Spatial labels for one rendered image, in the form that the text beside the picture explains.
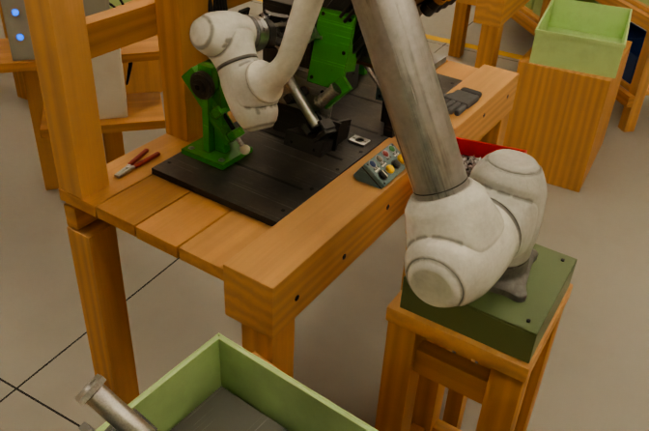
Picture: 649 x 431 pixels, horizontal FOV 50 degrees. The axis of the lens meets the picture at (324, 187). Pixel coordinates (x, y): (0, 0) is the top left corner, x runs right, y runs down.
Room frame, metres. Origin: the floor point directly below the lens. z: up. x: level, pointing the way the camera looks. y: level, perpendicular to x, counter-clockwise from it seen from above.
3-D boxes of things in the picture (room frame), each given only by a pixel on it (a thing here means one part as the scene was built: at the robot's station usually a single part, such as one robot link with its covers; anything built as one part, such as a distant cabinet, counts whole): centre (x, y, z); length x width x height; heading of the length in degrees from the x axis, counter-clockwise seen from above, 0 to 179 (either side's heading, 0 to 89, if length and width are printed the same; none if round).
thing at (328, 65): (1.84, -0.02, 1.17); 0.13 x 0.12 x 0.20; 148
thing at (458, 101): (2.09, -0.42, 0.91); 0.20 x 0.11 x 0.03; 146
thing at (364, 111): (1.94, 0.00, 0.89); 1.10 x 0.42 x 0.02; 148
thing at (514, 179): (1.18, -0.36, 1.10); 0.18 x 0.16 x 0.22; 147
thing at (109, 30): (2.13, 0.31, 1.23); 1.30 x 0.05 x 0.09; 148
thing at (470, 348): (1.19, -0.37, 0.83); 0.32 x 0.32 x 0.04; 59
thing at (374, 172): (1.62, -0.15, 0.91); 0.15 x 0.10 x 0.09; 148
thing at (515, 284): (1.21, -0.37, 0.96); 0.22 x 0.18 x 0.06; 158
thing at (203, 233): (1.94, 0.00, 0.44); 1.49 x 0.70 x 0.88; 148
